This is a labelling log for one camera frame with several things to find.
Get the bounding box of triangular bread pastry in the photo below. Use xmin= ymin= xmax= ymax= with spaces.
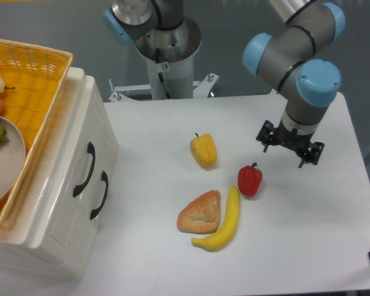
xmin=176 ymin=190 xmax=221 ymax=234

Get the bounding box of grey plate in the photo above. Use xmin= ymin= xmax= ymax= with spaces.
xmin=0 ymin=117 xmax=26 ymax=200

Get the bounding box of black drawer handle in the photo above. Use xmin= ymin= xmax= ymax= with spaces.
xmin=89 ymin=171 xmax=109 ymax=220
xmin=72 ymin=141 xmax=96 ymax=198

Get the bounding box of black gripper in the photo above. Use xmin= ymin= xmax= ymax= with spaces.
xmin=256 ymin=120 xmax=324 ymax=168

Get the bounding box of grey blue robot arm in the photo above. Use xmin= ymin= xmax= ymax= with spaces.
xmin=103 ymin=1 xmax=346 ymax=165

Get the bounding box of red bell pepper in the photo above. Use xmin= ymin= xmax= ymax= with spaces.
xmin=237 ymin=162 xmax=263 ymax=198

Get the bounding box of white drawer cabinet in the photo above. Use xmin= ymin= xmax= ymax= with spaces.
xmin=0 ymin=68 xmax=118 ymax=278

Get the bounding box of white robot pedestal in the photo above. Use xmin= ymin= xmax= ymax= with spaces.
xmin=135 ymin=17 xmax=202 ymax=100

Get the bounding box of yellow bell pepper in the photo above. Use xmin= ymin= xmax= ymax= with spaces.
xmin=190 ymin=133 xmax=217 ymax=168

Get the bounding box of black lower drawer handle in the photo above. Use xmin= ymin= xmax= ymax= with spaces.
xmin=89 ymin=171 xmax=109 ymax=220

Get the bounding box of yellow banana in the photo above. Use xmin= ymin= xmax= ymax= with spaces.
xmin=191 ymin=186 xmax=241 ymax=252

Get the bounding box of black top drawer handle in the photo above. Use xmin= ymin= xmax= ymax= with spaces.
xmin=72 ymin=141 xmax=96 ymax=198

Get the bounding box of yellow woven basket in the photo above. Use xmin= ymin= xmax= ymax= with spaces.
xmin=0 ymin=39 xmax=73 ymax=227

